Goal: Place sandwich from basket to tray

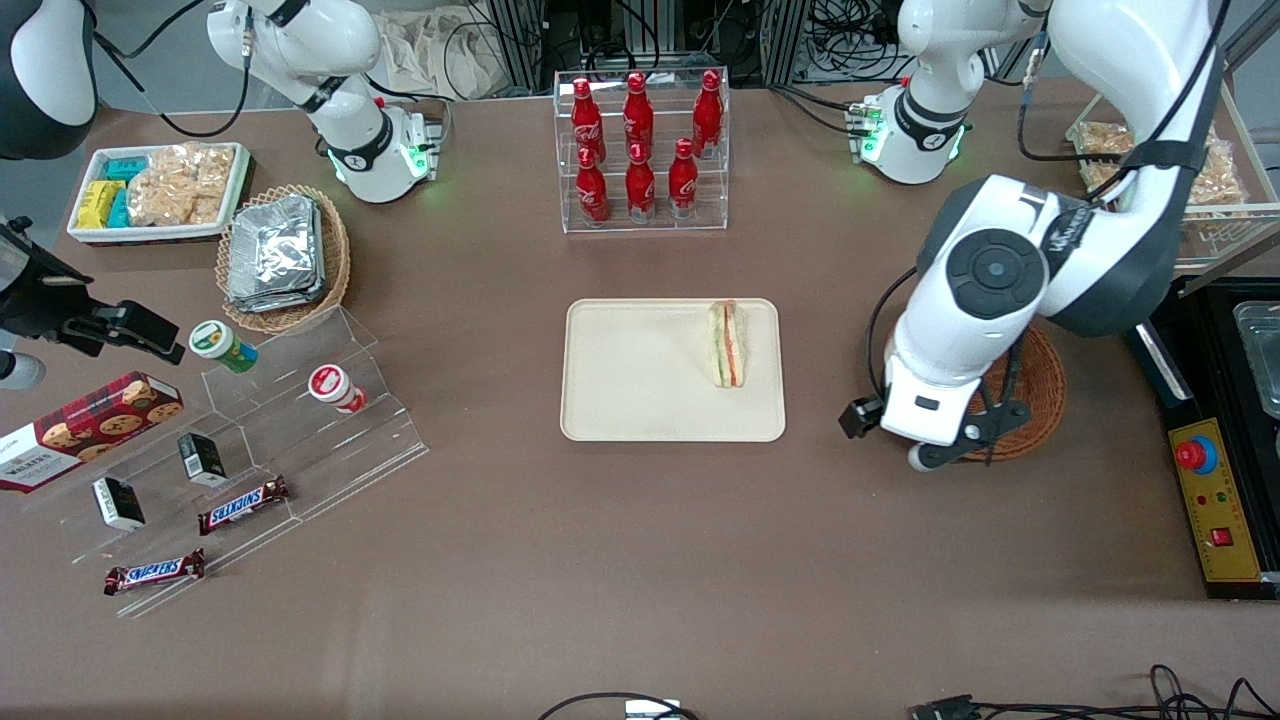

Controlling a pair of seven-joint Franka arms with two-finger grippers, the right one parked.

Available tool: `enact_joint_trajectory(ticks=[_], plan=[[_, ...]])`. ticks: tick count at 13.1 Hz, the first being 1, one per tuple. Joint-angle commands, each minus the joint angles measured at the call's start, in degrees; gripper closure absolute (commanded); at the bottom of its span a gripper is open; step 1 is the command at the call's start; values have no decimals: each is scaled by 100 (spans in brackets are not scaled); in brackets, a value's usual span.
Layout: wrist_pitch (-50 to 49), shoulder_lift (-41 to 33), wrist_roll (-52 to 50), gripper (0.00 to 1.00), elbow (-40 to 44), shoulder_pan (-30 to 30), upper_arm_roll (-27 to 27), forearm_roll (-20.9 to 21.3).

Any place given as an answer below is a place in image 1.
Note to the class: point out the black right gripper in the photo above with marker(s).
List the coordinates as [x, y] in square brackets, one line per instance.
[42, 305]

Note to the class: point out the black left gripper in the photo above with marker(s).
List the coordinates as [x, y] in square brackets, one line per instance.
[880, 403]

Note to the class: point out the triangle sandwich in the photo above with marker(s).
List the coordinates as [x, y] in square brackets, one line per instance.
[727, 345]

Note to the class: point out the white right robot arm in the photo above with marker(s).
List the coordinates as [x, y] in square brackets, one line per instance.
[360, 150]

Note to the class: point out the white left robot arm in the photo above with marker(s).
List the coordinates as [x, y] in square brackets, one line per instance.
[940, 330]

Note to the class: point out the white rectangular snack tray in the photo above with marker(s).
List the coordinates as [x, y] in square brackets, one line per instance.
[160, 235]

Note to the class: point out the round dark wicker basket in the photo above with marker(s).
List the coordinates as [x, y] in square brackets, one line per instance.
[1042, 390]

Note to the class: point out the beige plastic tray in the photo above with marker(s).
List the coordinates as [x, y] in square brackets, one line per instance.
[640, 380]

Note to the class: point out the oval light wicker basket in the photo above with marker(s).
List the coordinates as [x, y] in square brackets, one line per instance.
[338, 260]

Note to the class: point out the white left wrist cylinder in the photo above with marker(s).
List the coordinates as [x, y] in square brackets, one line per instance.
[925, 458]

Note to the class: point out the white wrist cylinder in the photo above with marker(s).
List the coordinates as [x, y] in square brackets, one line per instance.
[20, 370]
[925, 458]

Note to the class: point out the red tartan cookie box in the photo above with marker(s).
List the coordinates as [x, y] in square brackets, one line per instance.
[90, 425]

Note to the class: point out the green yogurt cup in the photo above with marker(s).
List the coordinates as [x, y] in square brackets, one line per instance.
[215, 340]

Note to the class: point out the white right wrist cylinder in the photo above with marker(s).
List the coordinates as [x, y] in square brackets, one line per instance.
[20, 370]

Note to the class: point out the teal snack packet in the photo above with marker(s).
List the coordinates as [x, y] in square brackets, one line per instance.
[120, 210]
[127, 168]

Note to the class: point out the yellow snack packet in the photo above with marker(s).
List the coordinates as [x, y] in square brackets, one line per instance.
[97, 203]

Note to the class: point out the small black carton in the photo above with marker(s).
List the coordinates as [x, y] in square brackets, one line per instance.
[203, 458]
[118, 503]

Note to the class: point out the clear bag of crackers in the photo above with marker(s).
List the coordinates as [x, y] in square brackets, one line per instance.
[180, 185]

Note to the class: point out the silver foil pack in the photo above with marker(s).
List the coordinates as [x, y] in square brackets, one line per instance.
[280, 303]
[275, 245]

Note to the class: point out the Snickers chocolate bar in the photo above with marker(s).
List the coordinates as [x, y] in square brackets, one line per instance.
[153, 572]
[243, 506]

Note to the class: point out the red yogurt cup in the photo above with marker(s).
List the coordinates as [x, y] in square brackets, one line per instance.
[328, 384]

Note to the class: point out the clear acrylic step stand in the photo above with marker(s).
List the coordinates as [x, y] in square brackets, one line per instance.
[300, 460]

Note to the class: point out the clear acrylic bottle rack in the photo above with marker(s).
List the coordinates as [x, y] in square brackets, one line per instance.
[720, 205]

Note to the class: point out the red cola bottle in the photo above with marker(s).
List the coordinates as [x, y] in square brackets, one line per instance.
[640, 188]
[592, 192]
[585, 122]
[638, 115]
[683, 182]
[707, 115]

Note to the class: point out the red emergency stop button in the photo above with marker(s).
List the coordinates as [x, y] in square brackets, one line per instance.
[1192, 455]

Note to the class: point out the bagged fried snack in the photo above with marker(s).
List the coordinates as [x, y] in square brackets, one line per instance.
[1222, 185]
[1218, 148]
[1102, 176]
[1105, 137]

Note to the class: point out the small white device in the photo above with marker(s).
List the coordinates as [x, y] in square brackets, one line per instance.
[652, 710]

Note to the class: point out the black yellow control box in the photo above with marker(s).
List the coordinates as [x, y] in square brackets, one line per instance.
[1215, 520]

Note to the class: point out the clear plastic container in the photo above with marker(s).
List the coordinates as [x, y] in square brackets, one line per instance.
[1262, 360]

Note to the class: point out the white cloth bag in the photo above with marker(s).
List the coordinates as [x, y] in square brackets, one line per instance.
[440, 50]

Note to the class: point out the aluminium frame post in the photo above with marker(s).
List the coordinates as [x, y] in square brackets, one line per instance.
[785, 40]
[520, 40]

